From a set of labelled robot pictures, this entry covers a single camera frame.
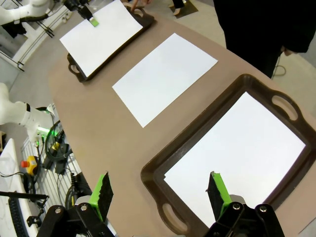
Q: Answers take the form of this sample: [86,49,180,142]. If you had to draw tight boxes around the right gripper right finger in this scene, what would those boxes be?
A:
[205,170,284,237]

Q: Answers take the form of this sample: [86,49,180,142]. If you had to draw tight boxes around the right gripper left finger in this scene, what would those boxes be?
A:
[37,170,115,237]

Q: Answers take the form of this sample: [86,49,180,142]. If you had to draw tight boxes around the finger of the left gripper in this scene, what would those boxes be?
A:
[78,6,100,27]

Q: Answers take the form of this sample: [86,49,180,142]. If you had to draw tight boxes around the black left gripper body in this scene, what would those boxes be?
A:
[64,0,91,12]

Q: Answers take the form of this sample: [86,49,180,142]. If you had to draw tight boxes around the white A4 paper sheet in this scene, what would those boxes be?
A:
[59,0,144,78]
[164,91,307,222]

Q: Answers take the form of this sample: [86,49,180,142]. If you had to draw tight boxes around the person's right hand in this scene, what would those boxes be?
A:
[130,0,152,13]

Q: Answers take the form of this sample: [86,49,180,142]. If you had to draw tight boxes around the person's left hand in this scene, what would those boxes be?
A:
[282,46,300,57]

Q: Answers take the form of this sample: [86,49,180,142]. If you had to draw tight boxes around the black tripod legs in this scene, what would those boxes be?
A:
[37,14,55,38]

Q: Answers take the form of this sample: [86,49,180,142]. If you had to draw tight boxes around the brown plastic serving tray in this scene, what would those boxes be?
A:
[67,1,156,83]
[140,73,316,235]

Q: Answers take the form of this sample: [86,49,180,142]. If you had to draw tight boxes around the yellow emergency stop box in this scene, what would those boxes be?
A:
[21,155,38,175]

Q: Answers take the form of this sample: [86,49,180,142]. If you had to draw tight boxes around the white A4 paper stack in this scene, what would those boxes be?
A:
[112,33,219,128]

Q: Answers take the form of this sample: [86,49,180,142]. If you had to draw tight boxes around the white board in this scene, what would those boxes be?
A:
[0,138,33,237]

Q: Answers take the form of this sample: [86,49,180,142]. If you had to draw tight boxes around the person in black hoodie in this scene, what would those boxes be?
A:
[213,0,316,79]

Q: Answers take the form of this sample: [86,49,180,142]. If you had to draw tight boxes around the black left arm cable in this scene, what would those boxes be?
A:
[14,11,51,24]

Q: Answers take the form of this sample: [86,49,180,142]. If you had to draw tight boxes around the white slatted base frame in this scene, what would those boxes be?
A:
[21,138,82,205]

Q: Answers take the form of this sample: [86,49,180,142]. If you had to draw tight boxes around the black cable and box bundle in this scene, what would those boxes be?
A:
[43,120,75,173]

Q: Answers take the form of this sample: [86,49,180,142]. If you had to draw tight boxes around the black floor cable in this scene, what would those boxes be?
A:
[273,56,287,78]

